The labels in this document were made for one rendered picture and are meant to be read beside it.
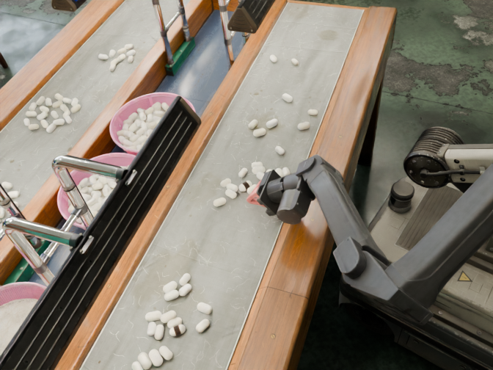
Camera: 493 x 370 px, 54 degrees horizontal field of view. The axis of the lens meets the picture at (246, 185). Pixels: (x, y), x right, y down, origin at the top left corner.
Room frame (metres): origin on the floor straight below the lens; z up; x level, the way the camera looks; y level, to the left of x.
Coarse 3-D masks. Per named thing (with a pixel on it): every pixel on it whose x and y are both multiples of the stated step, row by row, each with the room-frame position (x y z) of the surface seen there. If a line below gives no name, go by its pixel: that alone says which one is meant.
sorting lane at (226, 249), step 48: (288, 48) 1.47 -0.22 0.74; (336, 48) 1.43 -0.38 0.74; (240, 96) 1.25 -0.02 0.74; (240, 144) 1.03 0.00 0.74; (288, 144) 1.00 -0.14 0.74; (192, 192) 0.87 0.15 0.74; (240, 192) 0.85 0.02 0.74; (192, 240) 0.72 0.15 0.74; (240, 240) 0.69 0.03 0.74; (144, 288) 0.60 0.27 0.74; (192, 288) 0.58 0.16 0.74; (240, 288) 0.56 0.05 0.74; (144, 336) 0.48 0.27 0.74; (192, 336) 0.46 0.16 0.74
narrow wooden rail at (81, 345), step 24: (264, 24) 1.61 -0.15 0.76; (240, 72) 1.34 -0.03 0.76; (216, 96) 1.23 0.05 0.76; (216, 120) 1.13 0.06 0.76; (192, 144) 1.03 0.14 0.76; (192, 168) 0.96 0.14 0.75; (168, 192) 0.86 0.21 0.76; (144, 240) 0.72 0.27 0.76; (120, 264) 0.66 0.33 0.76; (120, 288) 0.60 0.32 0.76; (96, 312) 0.54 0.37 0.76; (96, 336) 0.49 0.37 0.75; (72, 360) 0.44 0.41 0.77
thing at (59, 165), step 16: (64, 160) 0.67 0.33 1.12; (80, 160) 0.66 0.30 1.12; (64, 176) 0.68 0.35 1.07; (112, 176) 0.61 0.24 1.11; (80, 192) 0.70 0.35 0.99; (80, 208) 0.67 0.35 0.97; (16, 224) 0.53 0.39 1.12; (32, 224) 0.52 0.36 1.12; (16, 240) 0.54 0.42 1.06; (48, 240) 0.49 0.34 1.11; (64, 240) 0.48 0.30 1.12; (80, 240) 0.48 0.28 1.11; (32, 256) 0.54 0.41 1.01; (48, 256) 0.57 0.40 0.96; (48, 272) 0.55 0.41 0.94
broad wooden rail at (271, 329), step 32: (384, 32) 1.45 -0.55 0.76; (352, 64) 1.30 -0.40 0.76; (384, 64) 1.44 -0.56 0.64; (352, 96) 1.14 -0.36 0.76; (320, 128) 1.04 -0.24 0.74; (352, 128) 1.00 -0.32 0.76; (352, 160) 0.92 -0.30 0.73; (288, 224) 0.71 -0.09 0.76; (320, 224) 0.69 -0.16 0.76; (288, 256) 0.61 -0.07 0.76; (320, 256) 0.60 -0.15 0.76; (288, 288) 0.53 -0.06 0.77; (320, 288) 0.61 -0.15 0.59; (256, 320) 0.47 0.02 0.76; (288, 320) 0.46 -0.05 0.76; (256, 352) 0.40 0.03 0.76; (288, 352) 0.39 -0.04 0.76
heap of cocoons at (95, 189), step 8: (96, 176) 0.99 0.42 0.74; (80, 184) 0.96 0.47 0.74; (88, 184) 0.97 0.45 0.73; (96, 184) 0.95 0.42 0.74; (104, 184) 0.96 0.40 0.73; (112, 184) 0.94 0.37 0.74; (88, 192) 0.94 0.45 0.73; (96, 192) 0.92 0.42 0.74; (104, 192) 0.91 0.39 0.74; (88, 200) 0.89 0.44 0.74; (96, 200) 0.90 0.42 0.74; (104, 200) 0.88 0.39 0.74; (72, 208) 0.87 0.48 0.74; (96, 208) 0.86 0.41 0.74; (80, 224) 0.83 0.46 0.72
